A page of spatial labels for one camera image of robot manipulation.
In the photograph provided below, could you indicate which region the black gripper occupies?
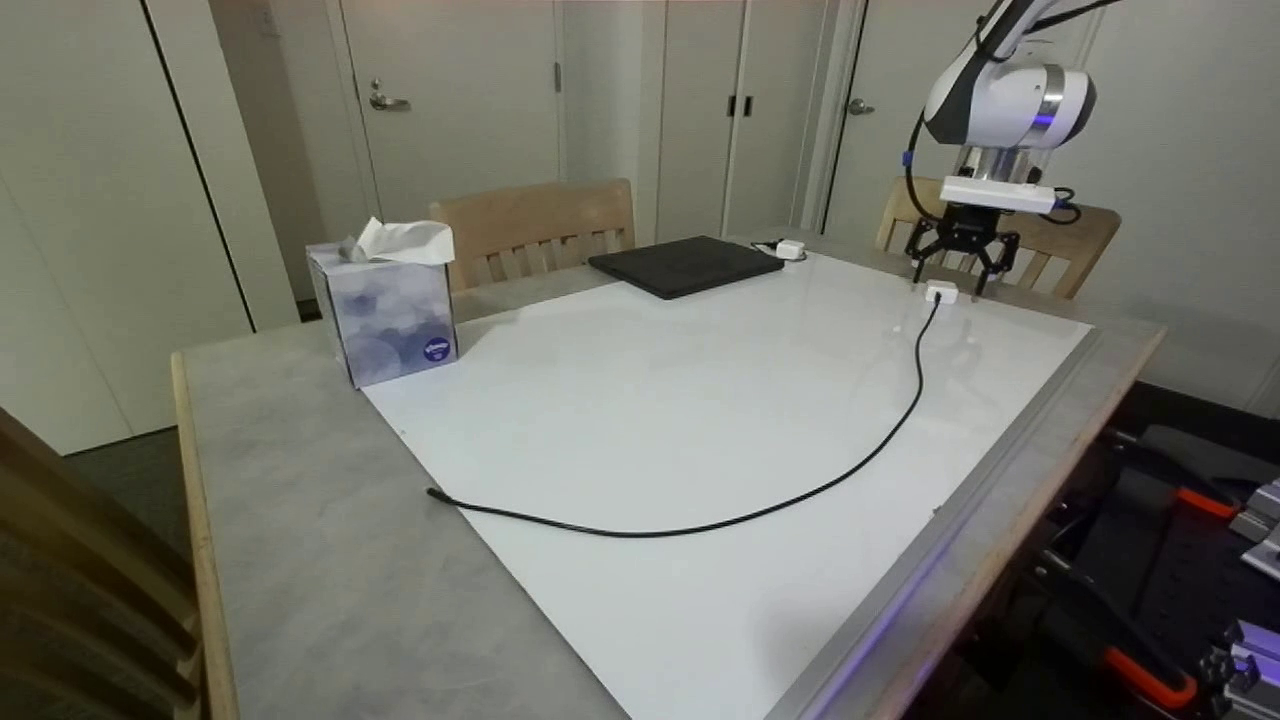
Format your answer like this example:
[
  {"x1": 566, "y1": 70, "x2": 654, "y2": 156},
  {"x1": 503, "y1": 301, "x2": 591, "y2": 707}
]
[{"x1": 910, "y1": 209, "x2": 1025, "y2": 301}]

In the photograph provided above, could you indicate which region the white cabinet door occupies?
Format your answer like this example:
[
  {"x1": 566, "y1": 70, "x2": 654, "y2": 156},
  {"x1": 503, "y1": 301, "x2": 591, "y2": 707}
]
[
  {"x1": 724, "y1": 0, "x2": 835, "y2": 238},
  {"x1": 654, "y1": 0, "x2": 746, "y2": 245}
]

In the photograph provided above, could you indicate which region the black clamp with orange handle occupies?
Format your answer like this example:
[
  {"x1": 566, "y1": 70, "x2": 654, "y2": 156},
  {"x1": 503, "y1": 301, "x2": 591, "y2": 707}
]
[
  {"x1": 1025, "y1": 543, "x2": 1206, "y2": 717},
  {"x1": 1111, "y1": 442, "x2": 1249, "y2": 529}
]

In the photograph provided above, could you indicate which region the blue patterned tissue box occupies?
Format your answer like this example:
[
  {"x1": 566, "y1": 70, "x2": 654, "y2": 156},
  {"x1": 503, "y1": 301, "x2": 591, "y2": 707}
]
[{"x1": 305, "y1": 235, "x2": 466, "y2": 393}]

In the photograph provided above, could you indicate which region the white tissue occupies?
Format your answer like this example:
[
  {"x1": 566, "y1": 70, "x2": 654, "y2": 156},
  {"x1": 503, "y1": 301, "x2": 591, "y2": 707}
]
[{"x1": 353, "y1": 211, "x2": 459, "y2": 268}]

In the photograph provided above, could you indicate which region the white whiteboard sheet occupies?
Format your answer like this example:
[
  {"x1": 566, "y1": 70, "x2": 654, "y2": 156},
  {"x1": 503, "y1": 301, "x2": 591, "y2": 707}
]
[{"x1": 361, "y1": 248, "x2": 1096, "y2": 720}]

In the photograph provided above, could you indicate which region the wooden slat-back chair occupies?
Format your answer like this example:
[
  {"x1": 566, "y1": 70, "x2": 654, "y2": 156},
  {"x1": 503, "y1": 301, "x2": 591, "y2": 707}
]
[
  {"x1": 872, "y1": 173, "x2": 1124, "y2": 305},
  {"x1": 429, "y1": 176, "x2": 639, "y2": 323},
  {"x1": 0, "y1": 405, "x2": 216, "y2": 720}
]

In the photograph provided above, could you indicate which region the black closed laptop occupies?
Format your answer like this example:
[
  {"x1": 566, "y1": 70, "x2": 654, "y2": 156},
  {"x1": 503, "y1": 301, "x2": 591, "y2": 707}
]
[{"x1": 585, "y1": 231, "x2": 790, "y2": 305}]

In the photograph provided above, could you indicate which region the white door with lever handle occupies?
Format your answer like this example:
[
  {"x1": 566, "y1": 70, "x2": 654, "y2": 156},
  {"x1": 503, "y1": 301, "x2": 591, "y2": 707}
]
[
  {"x1": 333, "y1": 0, "x2": 568, "y2": 223},
  {"x1": 818, "y1": 0, "x2": 1033, "y2": 256}
]

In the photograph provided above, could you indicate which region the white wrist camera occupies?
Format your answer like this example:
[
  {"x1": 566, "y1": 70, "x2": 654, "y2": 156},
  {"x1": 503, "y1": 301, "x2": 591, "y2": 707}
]
[{"x1": 938, "y1": 176, "x2": 1061, "y2": 219}]

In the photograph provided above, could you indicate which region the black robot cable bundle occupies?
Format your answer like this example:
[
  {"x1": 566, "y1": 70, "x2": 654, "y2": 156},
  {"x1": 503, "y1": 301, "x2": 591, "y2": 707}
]
[{"x1": 899, "y1": 111, "x2": 954, "y2": 228}]

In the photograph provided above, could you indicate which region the black charging cable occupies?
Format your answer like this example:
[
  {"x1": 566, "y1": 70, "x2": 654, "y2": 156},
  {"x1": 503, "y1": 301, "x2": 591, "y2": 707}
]
[{"x1": 424, "y1": 290, "x2": 944, "y2": 543}]

